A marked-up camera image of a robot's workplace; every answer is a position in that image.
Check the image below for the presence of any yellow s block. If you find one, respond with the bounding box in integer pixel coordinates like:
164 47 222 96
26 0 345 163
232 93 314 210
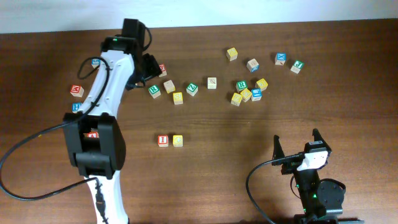
173 92 183 105
231 93 243 106

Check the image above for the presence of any red I block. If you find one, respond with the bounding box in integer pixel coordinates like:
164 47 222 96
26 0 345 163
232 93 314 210
157 135 169 147

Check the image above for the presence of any yellow C block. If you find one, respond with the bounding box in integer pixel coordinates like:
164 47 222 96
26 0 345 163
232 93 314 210
172 135 183 147

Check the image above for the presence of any green r block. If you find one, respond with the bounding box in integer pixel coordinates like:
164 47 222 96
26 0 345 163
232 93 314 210
236 80 248 93
148 85 161 99

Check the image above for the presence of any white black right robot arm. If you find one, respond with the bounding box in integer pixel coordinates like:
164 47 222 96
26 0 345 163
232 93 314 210
272 129 331 219

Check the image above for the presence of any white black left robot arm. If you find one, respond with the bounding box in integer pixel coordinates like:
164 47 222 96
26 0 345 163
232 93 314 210
63 19 161 223

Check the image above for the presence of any red O block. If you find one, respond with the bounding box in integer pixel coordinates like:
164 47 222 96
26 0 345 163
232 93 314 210
159 64 167 77

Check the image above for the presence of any plain wood yellow-side block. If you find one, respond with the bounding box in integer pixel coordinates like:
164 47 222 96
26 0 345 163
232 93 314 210
164 80 175 93

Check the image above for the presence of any green Z block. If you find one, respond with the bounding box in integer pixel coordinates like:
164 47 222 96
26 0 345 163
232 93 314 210
186 83 198 96

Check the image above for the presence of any blue S block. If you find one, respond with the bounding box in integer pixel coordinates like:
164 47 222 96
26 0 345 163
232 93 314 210
91 58 101 69

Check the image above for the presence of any blue L block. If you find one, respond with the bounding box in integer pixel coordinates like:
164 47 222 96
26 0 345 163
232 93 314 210
251 88 262 101

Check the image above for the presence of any yellow G block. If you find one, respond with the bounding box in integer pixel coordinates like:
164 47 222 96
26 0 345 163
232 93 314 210
240 88 252 102

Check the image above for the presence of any yellow K block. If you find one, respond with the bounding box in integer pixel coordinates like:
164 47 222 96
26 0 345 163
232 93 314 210
255 78 269 91

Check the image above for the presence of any green J block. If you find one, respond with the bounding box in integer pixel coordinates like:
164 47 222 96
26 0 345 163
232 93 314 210
290 60 305 74

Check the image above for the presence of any red M block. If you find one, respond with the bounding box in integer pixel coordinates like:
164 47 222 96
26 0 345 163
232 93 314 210
70 85 84 97

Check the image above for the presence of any blue H block left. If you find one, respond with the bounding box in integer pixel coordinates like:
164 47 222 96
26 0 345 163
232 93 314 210
72 103 82 113

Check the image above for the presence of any yellow top block far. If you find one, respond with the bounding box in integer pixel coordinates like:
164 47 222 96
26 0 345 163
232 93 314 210
226 47 238 61

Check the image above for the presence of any blue X block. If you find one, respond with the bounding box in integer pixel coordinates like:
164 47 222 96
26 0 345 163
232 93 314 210
275 52 287 65

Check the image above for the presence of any red A block lower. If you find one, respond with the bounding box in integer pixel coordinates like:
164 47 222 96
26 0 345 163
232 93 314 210
86 132 99 138

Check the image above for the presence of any blue D block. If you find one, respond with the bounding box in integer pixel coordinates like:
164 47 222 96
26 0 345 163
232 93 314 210
246 58 259 72

